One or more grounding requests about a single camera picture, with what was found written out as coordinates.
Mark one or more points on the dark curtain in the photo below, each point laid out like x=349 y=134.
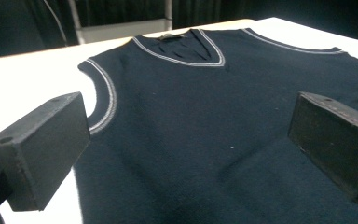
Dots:
x=12 y=25

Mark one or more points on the white metal stand frame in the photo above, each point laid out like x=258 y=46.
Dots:
x=121 y=30

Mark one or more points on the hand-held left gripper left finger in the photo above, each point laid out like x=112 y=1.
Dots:
x=40 y=149

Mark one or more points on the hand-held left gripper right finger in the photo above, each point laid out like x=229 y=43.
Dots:
x=335 y=140

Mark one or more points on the navy knit vest white trim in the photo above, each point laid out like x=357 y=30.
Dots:
x=199 y=130

